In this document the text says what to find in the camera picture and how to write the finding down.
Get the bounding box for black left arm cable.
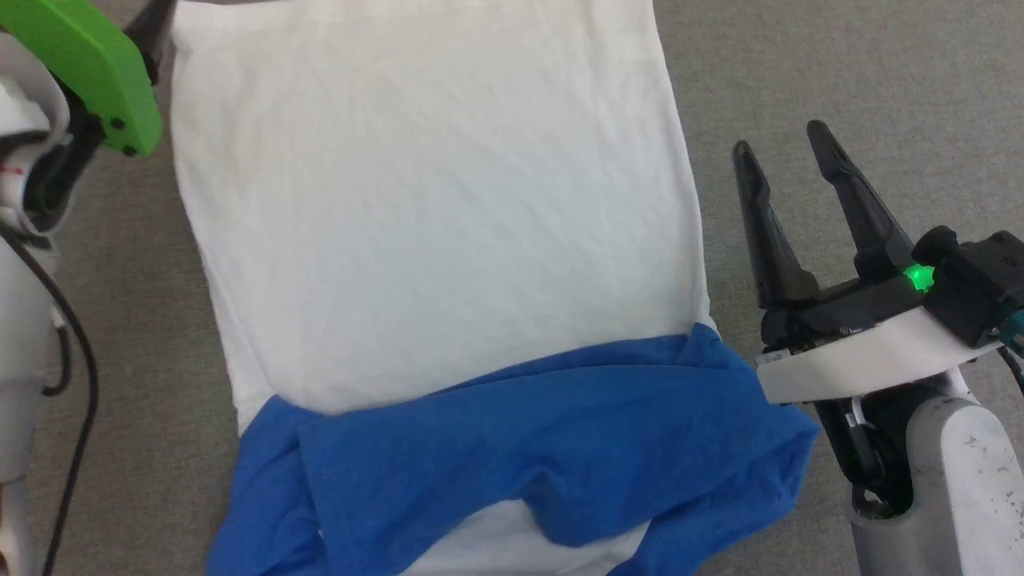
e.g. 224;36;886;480
0;226;101;576

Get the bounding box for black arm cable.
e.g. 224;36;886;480
0;226;101;576
996;342;1024;394

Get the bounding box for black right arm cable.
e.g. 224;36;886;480
996;342;1024;394

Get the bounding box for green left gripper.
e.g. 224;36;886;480
0;0;179;159

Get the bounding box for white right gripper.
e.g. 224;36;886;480
731;119;1006;406

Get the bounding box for white and blue garment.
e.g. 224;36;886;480
170;0;822;576

